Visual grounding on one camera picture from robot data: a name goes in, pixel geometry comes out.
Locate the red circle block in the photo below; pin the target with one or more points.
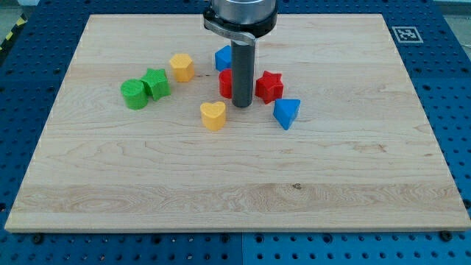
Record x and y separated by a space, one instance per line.
225 83

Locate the silver black robot arm flange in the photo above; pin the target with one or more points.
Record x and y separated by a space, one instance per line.
241 21

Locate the red star block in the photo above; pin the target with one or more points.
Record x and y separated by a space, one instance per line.
269 87

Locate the green star block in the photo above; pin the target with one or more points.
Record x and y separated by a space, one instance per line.
156 83

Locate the green circle block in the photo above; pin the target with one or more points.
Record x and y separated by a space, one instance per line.
134 94

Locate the yellow heart block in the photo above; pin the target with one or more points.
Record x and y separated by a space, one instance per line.
213 115

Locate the blue triangle block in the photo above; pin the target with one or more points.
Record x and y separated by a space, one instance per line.
285 111

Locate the blue cube block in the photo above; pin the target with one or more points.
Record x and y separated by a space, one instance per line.
223 58

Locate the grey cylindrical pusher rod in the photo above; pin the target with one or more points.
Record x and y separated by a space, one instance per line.
242 65

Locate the yellow hexagon block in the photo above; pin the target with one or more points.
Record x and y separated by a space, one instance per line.
182 67

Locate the light wooden board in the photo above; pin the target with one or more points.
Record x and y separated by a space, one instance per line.
360 156

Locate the white fiducial marker tag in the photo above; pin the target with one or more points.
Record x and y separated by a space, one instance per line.
407 34

